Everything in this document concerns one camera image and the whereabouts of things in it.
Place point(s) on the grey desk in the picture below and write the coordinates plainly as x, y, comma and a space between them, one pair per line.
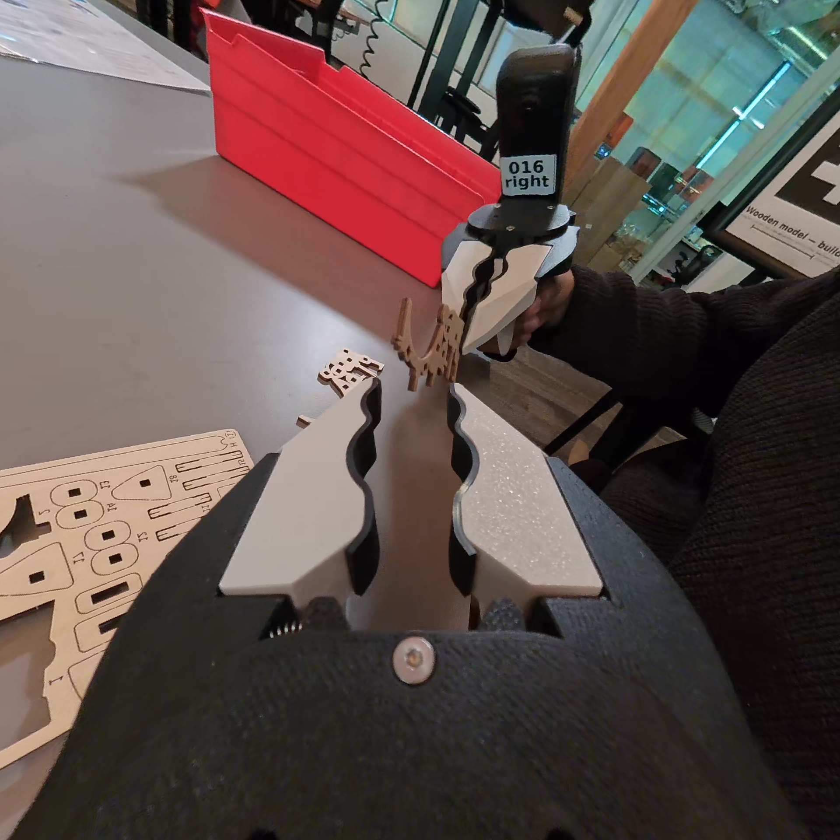
131, 262

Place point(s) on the framed wall poster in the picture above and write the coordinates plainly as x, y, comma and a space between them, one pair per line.
794, 197

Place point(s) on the printed paper sheet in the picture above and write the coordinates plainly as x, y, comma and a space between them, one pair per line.
72, 33

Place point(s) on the black metal frame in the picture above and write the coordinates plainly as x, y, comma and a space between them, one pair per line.
453, 59

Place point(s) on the wooden puzzle sheet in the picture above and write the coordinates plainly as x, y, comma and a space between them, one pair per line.
65, 558

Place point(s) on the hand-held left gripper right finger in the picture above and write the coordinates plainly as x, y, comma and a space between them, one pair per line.
531, 525

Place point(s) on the red plastic bin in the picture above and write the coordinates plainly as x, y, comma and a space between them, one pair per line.
328, 144

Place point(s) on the wooden puzzle piece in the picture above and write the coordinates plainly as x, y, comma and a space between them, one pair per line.
426, 358
346, 373

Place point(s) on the flat wooden puzzle piece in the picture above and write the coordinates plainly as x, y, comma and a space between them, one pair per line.
346, 373

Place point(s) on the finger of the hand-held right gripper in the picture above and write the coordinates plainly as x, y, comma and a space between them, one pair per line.
508, 295
458, 275

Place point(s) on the wooden display block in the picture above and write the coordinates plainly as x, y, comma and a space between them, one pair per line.
610, 203

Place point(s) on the person's right hand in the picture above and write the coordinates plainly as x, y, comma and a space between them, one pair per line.
551, 305

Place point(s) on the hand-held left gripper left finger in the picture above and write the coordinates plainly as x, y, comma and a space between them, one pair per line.
295, 518

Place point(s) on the person's black sweater torso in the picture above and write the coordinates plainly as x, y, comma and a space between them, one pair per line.
754, 558

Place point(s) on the person's right forearm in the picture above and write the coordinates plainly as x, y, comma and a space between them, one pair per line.
656, 328

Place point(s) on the wooden pillar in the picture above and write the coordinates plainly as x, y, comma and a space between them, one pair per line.
633, 85

